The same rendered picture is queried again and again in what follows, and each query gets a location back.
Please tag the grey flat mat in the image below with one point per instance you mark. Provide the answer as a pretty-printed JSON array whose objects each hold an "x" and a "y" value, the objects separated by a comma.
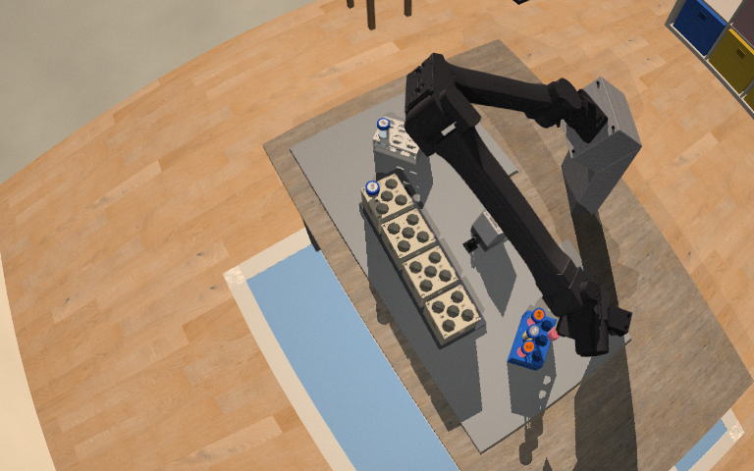
[{"x": 490, "y": 396}]

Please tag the blue tube rack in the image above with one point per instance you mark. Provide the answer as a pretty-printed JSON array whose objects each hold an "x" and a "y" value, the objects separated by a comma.
[{"x": 544, "y": 343}]

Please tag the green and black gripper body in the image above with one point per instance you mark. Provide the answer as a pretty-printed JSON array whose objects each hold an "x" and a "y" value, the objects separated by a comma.
[{"x": 564, "y": 328}]

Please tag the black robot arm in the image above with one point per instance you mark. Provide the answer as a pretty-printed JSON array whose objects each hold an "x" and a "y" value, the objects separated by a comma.
[{"x": 565, "y": 288}]

